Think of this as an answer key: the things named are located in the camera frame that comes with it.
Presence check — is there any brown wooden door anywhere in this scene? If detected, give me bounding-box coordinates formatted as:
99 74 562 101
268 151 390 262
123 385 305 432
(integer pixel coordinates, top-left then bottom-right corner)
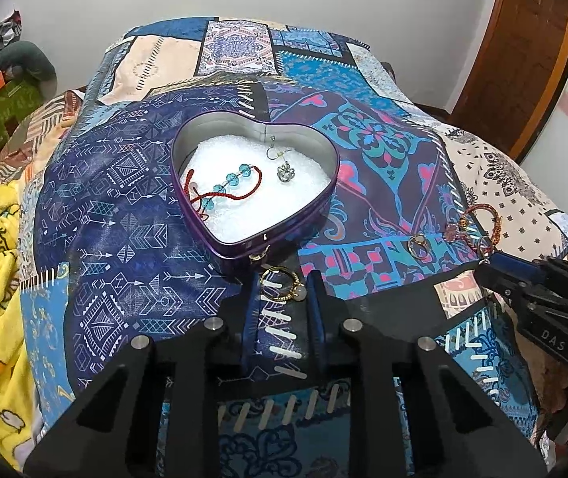
449 0 568 165

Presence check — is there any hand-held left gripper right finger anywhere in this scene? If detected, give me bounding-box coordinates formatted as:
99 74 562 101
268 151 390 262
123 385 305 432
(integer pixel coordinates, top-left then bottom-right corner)
304 270 550 478

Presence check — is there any thin gold ring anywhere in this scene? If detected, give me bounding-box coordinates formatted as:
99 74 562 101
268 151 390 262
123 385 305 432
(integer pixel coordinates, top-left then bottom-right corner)
407 235 430 260

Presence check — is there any blue patchwork blanket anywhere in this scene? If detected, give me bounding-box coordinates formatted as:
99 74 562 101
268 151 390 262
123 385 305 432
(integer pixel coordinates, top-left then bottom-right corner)
19 16 568 478

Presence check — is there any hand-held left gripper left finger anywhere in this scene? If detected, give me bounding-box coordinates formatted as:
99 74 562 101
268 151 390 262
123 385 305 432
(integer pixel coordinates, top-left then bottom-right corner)
22 270 271 478

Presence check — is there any orange braided cord bracelet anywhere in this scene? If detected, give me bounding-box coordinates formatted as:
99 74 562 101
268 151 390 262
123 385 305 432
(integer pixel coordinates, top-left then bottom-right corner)
444 205 503 260

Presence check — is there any beige patterned cloth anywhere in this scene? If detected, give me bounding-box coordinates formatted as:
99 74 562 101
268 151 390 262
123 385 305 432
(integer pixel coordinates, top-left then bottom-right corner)
0 88 86 195

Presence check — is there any gold ring with pale stone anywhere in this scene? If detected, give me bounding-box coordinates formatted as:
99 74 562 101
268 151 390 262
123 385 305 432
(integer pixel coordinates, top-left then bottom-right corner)
260 268 308 304

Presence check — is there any red cord blue bead bracelet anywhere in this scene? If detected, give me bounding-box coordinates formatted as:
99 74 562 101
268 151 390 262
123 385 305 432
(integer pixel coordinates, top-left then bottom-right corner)
183 162 264 221

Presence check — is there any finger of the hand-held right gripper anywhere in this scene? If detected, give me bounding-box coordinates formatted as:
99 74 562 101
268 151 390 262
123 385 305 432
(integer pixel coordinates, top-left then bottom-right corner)
487 251 546 280
474 265 531 307

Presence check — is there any dark green cloth heap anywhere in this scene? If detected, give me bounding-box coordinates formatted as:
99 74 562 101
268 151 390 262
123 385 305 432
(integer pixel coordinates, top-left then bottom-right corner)
0 40 59 96

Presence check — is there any green cardboard box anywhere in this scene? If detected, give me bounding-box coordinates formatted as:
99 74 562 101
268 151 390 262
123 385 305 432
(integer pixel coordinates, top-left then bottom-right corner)
0 80 42 165

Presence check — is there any silver earring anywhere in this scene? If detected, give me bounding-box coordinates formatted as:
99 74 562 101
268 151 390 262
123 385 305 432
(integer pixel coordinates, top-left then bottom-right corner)
265 137 296 182

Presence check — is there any purple heart-shaped tin box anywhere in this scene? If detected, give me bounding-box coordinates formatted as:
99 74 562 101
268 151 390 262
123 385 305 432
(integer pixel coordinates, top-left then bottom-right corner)
169 112 341 261

